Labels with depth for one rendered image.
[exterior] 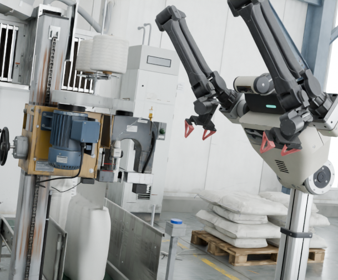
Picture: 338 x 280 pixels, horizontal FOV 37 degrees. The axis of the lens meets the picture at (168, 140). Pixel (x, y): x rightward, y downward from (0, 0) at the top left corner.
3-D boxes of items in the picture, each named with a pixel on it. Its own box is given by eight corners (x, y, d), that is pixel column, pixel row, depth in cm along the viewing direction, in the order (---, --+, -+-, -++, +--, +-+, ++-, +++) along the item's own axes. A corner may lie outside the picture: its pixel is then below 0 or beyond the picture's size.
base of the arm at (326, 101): (324, 95, 189) (308, 121, 187) (311, 81, 186) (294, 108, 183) (342, 95, 181) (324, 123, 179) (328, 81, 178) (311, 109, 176)
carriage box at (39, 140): (96, 178, 245) (104, 113, 244) (25, 174, 230) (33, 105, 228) (81, 170, 267) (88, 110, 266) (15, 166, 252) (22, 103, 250)
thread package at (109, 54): (131, 76, 227) (136, 38, 226) (95, 70, 220) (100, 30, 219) (117, 76, 242) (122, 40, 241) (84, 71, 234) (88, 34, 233)
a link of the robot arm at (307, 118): (317, 116, 170) (305, 105, 172) (308, 121, 165) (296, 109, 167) (304, 130, 175) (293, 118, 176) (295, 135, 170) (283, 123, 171)
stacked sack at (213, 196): (266, 209, 551) (267, 196, 551) (213, 207, 524) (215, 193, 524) (244, 201, 591) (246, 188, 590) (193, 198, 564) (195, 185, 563)
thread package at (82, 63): (107, 75, 250) (112, 41, 250) (79, 71, 244) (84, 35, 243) (97, 75, 264) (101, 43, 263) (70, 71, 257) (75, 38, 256)
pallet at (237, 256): (323, 262, 552) (325, 249, 551) (234, 266, 493) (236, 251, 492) (273, 241, 623) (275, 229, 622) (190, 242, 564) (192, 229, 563)
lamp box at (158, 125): (165, 140, 260) (167, 123, 260) (156, 139, 258) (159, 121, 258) (158, 139, 267) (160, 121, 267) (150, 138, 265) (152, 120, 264)
